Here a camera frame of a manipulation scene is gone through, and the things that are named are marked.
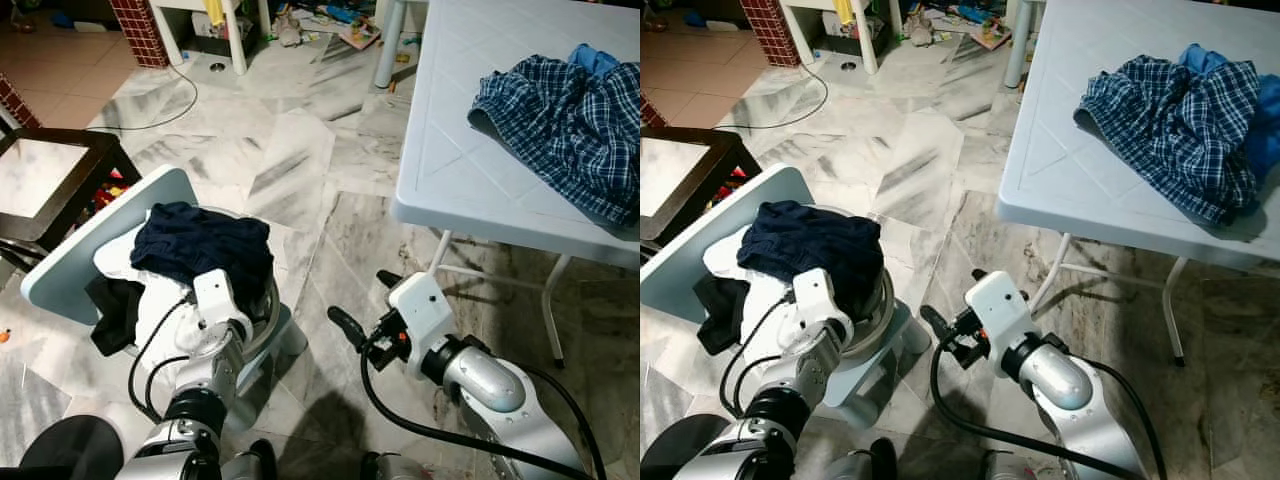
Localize navy blue garment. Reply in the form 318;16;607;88
130;201;275;306
738;200;881;321

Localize blue plaid shirt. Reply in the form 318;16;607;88
1073;55;1263;226
468;55;641;229

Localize black cloth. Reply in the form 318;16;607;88
693;272;751;356
85;275;147;357

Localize blue crumpled shirt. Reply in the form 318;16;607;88
568;42;621;79
1178;42;1280;181

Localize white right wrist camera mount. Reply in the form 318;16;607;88
965;270;1036;351
388;272;463;361

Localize small white plastic table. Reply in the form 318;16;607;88
372;0;421;89
1003;0;1051;89

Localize white wooden side table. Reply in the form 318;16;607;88
780;0;906;76
150;0;276;76

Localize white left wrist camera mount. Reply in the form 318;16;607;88
192;268;253;346
790;270;851;346

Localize white plastic folding table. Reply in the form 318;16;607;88
392;0;641;371
995;0;1280;366

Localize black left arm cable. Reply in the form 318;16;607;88
733;295;801;421
127;295;201;421

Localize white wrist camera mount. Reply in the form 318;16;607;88
965;270;1036;351
790;270;851;346
192;268;253;346
388;272;463;361

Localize robot right leg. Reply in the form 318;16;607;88
358;450;433;480
975;450;1046;480

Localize robot leg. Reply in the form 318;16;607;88
840;438;901;480
975;450;1046;480
358;450;433;480

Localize steel basin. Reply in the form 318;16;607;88
238;275;286;356

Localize thin black floor cable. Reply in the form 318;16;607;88
715;62;829;131
88;62;199;133

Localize robot left leg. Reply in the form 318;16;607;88
840;438;901;480

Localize dark wooden low table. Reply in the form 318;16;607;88
640;125;766;251
0;128;143;269

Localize red brick pillar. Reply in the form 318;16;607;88
740;0;799;39
107;0;168;69

